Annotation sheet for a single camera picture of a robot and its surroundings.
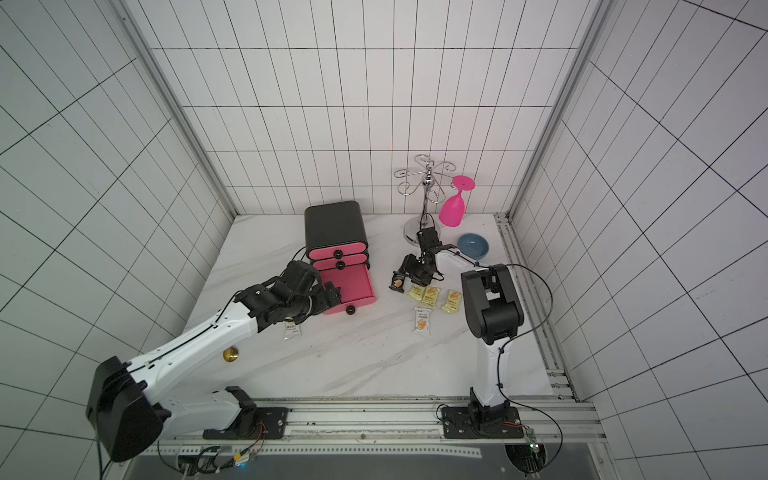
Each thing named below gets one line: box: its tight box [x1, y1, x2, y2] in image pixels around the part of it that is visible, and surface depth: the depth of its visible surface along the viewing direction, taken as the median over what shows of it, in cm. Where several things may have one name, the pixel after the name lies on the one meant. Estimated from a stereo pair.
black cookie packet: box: [388, 271, 405, 293], surface depth 100 cm
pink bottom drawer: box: [320, 264, 377, 315], surface depth 97 cm
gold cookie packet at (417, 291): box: [407, 284, 426, 301], surface depth 97 cm
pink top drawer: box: [308, 242, 368, 261], surface depth 92 cm
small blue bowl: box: [457, 233, 489, 260], surface depth 109 cm
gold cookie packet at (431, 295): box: [422, 286, 441, 307], surface depth 97 cm
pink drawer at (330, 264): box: [313, 254, 367, 271], surface depth 95 cm
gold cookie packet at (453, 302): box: [442, 289, 462, 314], surface depth 95 cm
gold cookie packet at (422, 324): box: [412, 307, 433, 335], surface depth 91 cm
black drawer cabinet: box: [304, 200, 370, 269], surface depth 99 cm
